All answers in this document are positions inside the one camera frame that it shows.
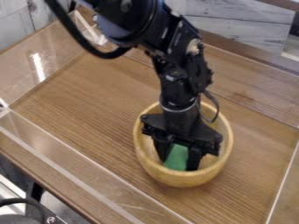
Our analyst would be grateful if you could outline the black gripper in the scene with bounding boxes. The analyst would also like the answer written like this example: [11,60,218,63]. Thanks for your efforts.
[141,108,223,171]

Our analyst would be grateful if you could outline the green rectangular block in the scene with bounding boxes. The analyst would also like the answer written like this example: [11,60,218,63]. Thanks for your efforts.
[163,144,189,172]

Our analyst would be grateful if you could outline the brown wooden bowl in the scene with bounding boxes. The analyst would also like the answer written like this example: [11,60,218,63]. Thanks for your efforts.
[132,100,235,188]

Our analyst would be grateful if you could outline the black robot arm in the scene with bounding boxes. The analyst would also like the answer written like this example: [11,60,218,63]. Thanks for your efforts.
[44,0,223,172]

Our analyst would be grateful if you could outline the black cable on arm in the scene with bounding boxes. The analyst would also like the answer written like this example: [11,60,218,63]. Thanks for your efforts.
[197,90,221,124]

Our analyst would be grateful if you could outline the clear acrylic tray wall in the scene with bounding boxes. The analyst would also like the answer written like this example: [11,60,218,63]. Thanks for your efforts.
[0,99,193,224]

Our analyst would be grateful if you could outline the black cable bottom left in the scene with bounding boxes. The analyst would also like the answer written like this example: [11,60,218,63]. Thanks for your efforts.
[0,198,51,224]

